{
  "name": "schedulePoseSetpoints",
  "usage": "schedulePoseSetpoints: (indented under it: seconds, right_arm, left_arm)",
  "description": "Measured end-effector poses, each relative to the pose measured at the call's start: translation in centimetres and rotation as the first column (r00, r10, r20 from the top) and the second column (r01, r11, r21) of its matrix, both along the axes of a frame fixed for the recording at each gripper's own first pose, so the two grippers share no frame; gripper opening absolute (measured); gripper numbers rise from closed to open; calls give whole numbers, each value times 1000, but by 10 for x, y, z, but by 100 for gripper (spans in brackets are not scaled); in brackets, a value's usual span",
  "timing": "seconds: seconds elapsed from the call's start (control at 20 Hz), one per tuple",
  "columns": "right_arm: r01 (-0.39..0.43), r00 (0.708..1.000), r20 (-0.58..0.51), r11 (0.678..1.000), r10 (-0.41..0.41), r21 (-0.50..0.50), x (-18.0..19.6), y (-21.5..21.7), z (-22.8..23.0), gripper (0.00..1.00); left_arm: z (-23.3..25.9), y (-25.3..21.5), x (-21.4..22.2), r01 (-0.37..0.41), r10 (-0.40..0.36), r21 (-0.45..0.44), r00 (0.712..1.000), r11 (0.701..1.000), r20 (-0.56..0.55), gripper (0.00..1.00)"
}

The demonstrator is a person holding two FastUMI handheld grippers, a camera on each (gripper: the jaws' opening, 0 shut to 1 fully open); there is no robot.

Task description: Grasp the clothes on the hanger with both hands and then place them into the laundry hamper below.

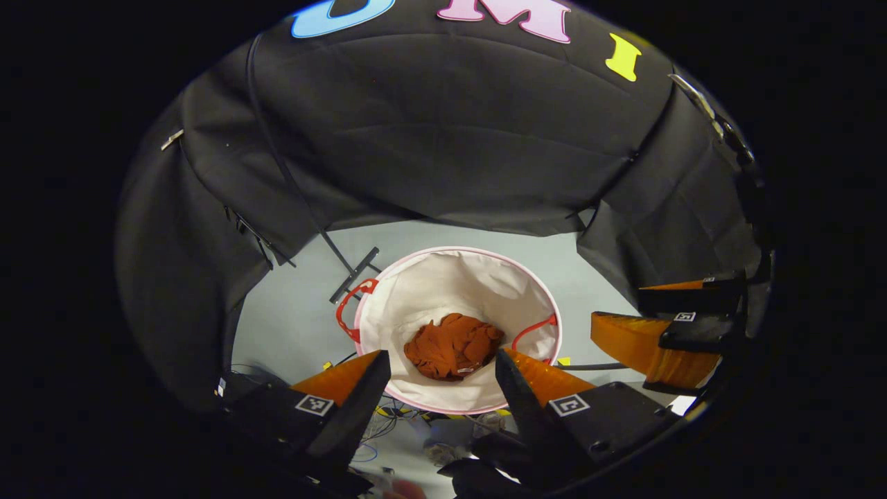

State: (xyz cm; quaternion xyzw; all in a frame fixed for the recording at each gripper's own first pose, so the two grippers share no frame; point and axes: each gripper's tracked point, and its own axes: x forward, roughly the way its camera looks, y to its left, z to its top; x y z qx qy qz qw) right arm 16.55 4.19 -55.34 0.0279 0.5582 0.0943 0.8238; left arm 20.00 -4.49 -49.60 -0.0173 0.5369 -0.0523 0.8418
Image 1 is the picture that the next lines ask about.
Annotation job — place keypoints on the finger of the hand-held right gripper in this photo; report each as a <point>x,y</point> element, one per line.
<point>693,333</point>
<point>693,299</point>

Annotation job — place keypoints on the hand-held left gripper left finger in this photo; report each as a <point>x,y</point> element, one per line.
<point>350,423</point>

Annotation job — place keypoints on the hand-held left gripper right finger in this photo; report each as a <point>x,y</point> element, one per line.
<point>530,416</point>

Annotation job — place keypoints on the white laundry hamper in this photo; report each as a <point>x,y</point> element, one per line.
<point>443,291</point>

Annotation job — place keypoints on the black clothes rack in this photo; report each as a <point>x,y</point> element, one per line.
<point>353,274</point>

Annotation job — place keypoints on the person's dark shoe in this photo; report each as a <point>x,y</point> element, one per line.
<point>478,479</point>

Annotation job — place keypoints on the black backdrop cloth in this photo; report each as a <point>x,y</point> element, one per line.
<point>450,138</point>

